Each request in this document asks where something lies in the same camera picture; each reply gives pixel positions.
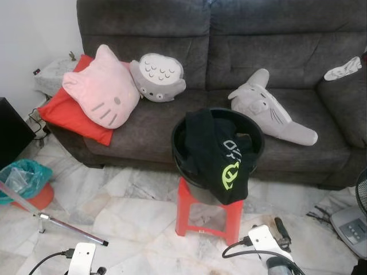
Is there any long grey Totoro plush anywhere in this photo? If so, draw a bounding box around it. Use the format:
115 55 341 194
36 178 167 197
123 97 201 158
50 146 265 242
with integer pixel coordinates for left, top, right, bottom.
228 69 319 147

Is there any red plastic bucket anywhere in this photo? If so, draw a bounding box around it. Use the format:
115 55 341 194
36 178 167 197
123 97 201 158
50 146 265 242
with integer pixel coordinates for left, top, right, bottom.
10 182 55 211

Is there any pink cat face pillow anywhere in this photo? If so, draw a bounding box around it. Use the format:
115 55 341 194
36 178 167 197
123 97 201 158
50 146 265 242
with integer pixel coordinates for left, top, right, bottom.
62 44 141 129

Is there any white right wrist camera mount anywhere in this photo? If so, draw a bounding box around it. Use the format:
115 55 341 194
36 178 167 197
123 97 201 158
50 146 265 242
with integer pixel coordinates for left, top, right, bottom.
248 225 287 264

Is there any white speckled side table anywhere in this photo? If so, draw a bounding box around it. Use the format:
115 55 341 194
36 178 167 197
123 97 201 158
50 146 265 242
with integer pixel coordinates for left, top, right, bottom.
33 54 78 97

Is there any round grey Totoro cushion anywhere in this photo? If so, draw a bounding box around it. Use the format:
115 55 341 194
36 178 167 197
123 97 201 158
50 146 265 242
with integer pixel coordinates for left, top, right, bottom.
129 53 187 103

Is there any red square pillow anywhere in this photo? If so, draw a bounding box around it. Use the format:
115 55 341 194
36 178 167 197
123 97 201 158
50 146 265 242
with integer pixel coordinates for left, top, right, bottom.
37 54 135 147

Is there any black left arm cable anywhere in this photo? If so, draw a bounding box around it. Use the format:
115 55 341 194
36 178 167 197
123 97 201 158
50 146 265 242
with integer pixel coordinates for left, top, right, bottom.
29 249 75 275

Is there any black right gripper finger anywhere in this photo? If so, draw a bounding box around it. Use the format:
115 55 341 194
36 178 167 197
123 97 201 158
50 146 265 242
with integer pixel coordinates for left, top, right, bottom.
274 217 292 253

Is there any dark grey fabric sofa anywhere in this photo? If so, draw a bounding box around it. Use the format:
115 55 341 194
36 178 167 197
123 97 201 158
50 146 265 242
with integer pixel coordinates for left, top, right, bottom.
49 0 367 190

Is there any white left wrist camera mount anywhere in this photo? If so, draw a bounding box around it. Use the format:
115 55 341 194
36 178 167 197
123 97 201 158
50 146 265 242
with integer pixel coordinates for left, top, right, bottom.
68 242 97 275

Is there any teal plastic bin bag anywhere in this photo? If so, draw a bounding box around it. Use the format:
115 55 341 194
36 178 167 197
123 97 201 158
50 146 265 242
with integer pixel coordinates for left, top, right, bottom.
0 159 53 205

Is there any grey standing fan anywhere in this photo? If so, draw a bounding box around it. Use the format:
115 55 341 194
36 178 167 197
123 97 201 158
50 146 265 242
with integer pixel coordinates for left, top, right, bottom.
330 166 367 261

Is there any round black laundry basket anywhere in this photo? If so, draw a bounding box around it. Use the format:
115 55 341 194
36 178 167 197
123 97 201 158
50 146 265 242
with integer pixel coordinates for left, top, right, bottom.
171 107 266 205

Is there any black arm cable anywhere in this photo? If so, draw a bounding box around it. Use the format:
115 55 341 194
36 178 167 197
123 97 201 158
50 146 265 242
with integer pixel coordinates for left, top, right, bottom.
29 249 75 275
222 238 304 275

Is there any black garment with neon logo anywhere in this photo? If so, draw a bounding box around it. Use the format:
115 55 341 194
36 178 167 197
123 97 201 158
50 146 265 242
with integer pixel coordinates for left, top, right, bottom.
182 109 257 206

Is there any white and grey cloth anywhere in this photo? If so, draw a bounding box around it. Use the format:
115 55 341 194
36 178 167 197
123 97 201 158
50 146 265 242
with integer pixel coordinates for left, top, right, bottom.
324 56 363 81

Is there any red plastic stool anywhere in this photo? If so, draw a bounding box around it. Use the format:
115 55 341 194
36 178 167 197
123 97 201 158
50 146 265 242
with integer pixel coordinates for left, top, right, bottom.
175 176 244 247

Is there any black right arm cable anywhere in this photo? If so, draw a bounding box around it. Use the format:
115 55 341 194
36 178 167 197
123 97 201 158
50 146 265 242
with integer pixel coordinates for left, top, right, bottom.
222 238 304 275

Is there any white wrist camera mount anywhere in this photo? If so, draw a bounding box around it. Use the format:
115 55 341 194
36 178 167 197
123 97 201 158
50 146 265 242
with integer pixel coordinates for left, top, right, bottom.
68 242 97 275
248 225 287 264

